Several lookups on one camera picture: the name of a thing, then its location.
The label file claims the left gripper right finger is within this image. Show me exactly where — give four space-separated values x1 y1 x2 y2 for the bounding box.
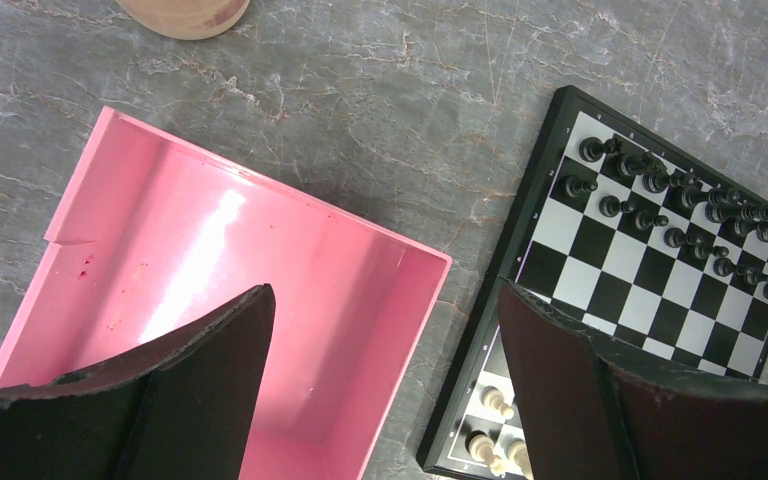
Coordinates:
497 281 768 479

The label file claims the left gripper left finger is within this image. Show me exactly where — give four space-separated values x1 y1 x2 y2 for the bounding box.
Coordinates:
0 284 276 479

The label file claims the pink plastic tray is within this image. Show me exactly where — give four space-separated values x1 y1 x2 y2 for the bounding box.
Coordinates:
0 106 452 479

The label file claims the black white chessboard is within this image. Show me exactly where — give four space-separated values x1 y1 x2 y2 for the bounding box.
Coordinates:
417 85 768 479

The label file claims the white chess pawn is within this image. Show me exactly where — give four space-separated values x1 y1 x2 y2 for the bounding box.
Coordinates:
481 386 515 420

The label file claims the white chess rook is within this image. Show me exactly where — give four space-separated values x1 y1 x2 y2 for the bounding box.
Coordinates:
467 432 505 477

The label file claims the beige pump bottle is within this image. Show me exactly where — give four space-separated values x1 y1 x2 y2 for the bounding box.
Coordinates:
117 0 250 40

